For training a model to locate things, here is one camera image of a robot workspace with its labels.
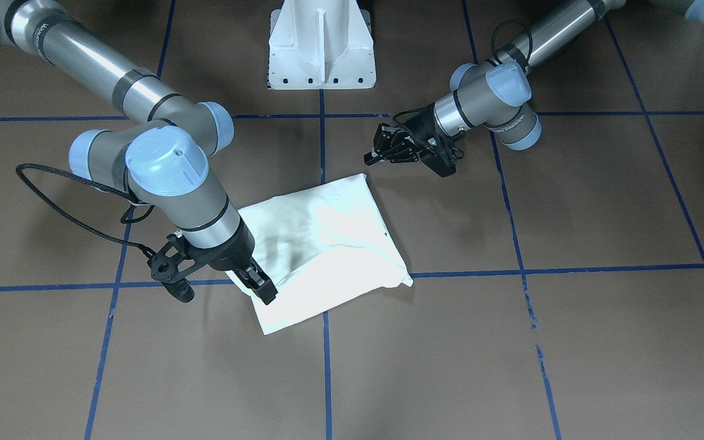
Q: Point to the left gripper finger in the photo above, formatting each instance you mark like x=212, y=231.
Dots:
x=389, y=139
x=392, y=156

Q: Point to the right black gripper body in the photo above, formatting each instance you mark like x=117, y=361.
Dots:
x=234, y=252

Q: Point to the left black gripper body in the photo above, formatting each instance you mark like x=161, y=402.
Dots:
x=420, y=129

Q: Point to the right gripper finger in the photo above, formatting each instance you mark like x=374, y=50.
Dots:
x=252, y=282
x=271, y=290

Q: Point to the cream long-sleeve printed shirt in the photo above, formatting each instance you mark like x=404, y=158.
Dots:
x=321, y=247

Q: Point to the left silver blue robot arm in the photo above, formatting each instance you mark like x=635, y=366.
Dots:
x=574, y=52

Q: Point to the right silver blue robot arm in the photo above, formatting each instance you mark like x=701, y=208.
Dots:
x=162, y=162

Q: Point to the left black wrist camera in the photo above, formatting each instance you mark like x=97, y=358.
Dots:
x=441, y=155

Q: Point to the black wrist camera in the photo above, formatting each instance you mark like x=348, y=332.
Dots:
x=171, y=265
x=441, y=155

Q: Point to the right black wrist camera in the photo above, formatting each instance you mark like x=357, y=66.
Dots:
x=171, y=265

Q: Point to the white column mount base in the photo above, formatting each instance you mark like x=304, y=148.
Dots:
x=321, y=45

